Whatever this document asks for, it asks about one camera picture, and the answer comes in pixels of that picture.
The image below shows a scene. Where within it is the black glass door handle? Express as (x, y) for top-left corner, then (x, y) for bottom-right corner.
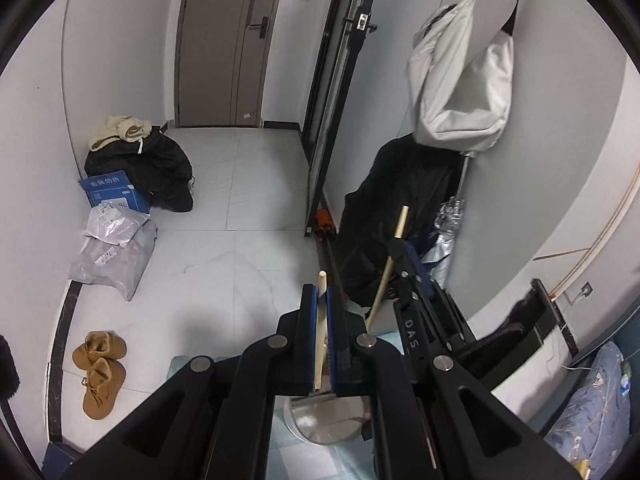
(345, 10), (377, 34)

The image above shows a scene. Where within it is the black clothing pile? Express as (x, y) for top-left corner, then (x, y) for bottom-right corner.
(84, 125), (195, 213)

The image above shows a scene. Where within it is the grey door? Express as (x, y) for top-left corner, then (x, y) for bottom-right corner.
(175, 0), (291, 128)

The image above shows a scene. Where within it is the white cabinet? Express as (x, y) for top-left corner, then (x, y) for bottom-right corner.
(465, 55), (640, 361)

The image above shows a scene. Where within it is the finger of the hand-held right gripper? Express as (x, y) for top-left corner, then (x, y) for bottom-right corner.
(386, 237), (417, 307)
(403, 241), (434, 302)

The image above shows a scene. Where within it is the orange object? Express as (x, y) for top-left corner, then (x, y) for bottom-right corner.
(312, 210), (335, 239)

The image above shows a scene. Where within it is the blue floral quilt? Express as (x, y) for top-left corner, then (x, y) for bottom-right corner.
(542, 340), (634, 477)

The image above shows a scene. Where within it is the white shoulder bag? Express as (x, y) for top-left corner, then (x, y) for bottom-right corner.
(406, 0), (516, 153)

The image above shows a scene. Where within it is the black coiled cable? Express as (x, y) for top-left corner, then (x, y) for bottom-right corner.
(452, 322), (526, 361)

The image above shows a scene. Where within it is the small grey parcel bag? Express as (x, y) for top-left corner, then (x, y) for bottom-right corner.
(82, 205), (151, 247)

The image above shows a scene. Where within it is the teal checkered tablecloth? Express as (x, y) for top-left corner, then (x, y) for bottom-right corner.
(167, 332), (401, 480)

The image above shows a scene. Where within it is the black hanging coat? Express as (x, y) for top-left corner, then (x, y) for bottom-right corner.
(332, 132), (468, 306)

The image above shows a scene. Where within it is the brown shoe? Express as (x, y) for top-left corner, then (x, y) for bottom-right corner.
(72, 331), (128, 371)
(81, 357), (128, 421)

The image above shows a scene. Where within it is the black framed glass door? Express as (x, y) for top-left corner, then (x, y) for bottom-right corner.
(301, 0), (386, 239)

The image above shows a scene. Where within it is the blue cardboard box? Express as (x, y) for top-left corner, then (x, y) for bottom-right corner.
(77, 172), (152, 213)

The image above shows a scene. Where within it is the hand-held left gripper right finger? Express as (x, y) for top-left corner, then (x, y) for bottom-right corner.
(326, 287), (583, 480)

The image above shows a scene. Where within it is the dark blue container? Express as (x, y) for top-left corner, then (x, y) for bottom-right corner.
(42, 442), (83, 479)

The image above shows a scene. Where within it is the silver folding umbrella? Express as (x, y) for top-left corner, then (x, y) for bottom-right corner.
(420, 152), (474, 291)

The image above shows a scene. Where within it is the metal utensil holder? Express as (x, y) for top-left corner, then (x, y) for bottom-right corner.
(282, 390), (373, 446)

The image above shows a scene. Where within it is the beige garment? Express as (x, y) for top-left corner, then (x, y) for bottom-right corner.
(87, 114), (152, 152)

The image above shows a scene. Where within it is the wooden chopstick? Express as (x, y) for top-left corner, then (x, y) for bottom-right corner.
(314, 270), (329, 391)
(366, 205), (409, 325)

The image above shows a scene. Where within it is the large grey parcel bag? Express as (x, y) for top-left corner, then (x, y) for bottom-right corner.
(67, 220), (160, 302)

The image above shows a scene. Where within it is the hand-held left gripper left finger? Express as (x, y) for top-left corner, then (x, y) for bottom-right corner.
(60, 284), (320, 480)

